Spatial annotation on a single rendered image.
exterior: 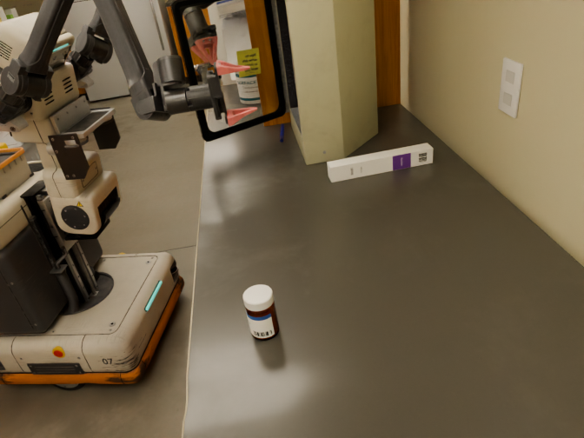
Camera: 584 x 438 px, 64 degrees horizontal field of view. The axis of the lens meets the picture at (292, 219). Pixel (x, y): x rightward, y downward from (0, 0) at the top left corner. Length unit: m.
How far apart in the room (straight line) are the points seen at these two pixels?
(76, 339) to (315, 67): 1.38
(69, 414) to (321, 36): 1.70
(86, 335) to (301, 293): 1.29
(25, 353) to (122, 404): 0.43
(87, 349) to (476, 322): 1.53
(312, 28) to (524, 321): 0.81
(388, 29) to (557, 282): 1.03
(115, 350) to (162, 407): 0.29
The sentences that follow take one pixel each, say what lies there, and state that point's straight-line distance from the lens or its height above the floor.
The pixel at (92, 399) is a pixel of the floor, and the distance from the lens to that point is 2.18.
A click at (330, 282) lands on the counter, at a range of 0.88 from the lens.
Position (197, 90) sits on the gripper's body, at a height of 1.22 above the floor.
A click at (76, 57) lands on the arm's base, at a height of 1.22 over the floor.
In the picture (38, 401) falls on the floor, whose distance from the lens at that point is 2.30.
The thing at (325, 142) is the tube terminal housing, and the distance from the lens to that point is 1.30.
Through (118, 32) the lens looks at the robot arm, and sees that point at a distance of 1.26.
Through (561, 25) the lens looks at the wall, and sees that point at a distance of 0.99.
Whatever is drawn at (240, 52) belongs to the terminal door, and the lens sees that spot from 1.46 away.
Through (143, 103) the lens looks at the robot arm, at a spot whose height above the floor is 1.21.
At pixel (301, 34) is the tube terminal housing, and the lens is 1.22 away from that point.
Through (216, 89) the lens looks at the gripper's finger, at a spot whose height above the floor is 1.22.
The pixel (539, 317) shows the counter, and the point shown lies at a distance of 0.84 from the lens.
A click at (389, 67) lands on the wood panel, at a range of 1.69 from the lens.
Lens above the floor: 1.50
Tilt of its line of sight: 31 degrees down
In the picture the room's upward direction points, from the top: 9 degrees counter-clockwise
